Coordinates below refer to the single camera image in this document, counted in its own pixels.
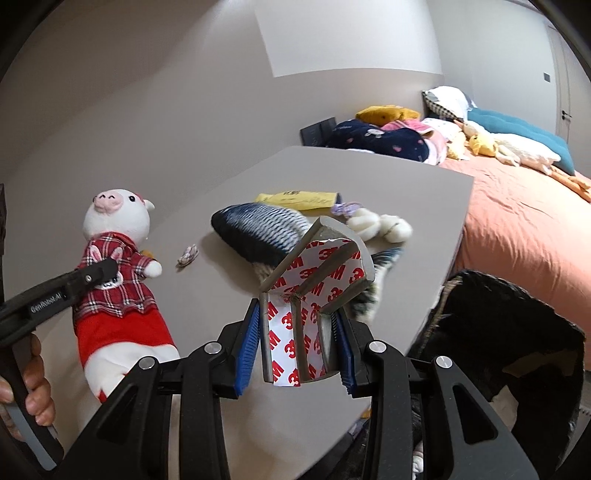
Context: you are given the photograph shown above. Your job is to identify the dark blue fish plush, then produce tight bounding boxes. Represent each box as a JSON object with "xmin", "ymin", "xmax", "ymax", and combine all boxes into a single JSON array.
[{"xmin": 211, "ymin": 203, "xmax": 403, "ymax": 325}]

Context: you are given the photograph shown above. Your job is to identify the navy patterned blanket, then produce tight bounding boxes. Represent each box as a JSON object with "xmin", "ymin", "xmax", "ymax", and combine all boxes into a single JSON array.
[{"xmin": 327, "ymin": 119, "xmax": 430, "ymax": 162}]

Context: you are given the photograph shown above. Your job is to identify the white goose plush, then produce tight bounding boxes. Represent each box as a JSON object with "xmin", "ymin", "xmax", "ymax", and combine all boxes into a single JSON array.
[{"xmin": 454, "ymin": 120, "xmax": 590, "ymax": 203}]

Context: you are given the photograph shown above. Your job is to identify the black trash bin with bag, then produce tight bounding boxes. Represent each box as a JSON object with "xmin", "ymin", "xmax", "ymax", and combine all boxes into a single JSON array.
[{"xmin": 403, "ymin": 271, "xmax": 590, "ymax": 479}]

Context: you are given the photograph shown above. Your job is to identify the small crumpled wrapper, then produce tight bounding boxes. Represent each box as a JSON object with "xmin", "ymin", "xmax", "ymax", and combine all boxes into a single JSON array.
[{"xmin": 176, "ymin": 244, "xmax": 199, "ymax": 269}]

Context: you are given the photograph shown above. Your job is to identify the checkered white pillow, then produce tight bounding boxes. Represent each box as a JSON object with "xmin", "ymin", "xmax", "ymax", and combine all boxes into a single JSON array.
[{"xmin": 422, "ymin": 85, "xmax": 477, "ymax": 121}]

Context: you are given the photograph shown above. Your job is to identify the yellow duck plush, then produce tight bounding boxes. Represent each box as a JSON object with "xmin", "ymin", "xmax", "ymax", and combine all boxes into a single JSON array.
[{"xmin": 468, "ymin": 132, "xmax": 498, "ymax": 158}]

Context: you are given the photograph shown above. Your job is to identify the person's left hand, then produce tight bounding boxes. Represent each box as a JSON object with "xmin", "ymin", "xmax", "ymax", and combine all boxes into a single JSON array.
[{"xmin": 0, "ymin": 335, "xmax": 56, "ymax": 441}]

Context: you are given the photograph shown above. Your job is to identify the teal blue cushion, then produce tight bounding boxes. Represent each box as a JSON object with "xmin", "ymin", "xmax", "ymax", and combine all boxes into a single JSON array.
[{"xmin": 468, "ymin": 108, "xmax": 575, "ymax": 176}]

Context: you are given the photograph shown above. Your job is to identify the bed with orange sheet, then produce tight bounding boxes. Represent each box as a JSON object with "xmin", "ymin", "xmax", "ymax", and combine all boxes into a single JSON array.
[{"xmin": 438, "ymin": 154, "xmax": 591, "ymax": 372}]

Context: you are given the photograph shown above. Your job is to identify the white pig plush toy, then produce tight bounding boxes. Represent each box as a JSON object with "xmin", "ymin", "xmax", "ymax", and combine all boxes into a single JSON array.
[{"xmin": 73, "ymin": 189, "xmax": 180, "ymax": 402}]

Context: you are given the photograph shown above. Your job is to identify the pink blanket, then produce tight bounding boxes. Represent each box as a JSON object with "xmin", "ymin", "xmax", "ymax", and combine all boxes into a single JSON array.
[{"xmin": 382, "ymin": 119, "xmax": 448, "ymax": 165}]

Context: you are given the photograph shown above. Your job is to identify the beige door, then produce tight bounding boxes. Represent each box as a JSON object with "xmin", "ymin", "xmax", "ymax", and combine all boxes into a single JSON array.
[{"xmin": 547, "ymin": 26, "xmax": 586, "ymax": 151}]

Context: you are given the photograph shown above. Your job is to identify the mustard yellow plush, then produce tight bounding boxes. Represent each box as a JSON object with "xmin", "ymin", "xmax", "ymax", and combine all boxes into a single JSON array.
[{"xmin": 356, "ymin": 105, "xmax": 421, "ymax": 127}]

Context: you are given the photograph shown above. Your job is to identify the black wall socket panel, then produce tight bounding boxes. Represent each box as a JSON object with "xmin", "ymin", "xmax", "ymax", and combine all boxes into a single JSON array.
[{"xmin": 300, "ymin": 117, "xmax": 337, "ymax": 147}]

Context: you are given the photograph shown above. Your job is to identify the yellow packet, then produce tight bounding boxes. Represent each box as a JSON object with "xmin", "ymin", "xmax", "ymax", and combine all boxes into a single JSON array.
[{"xmin": 256, "ymin": 190, "xmax": 341, "ymax": 211}]

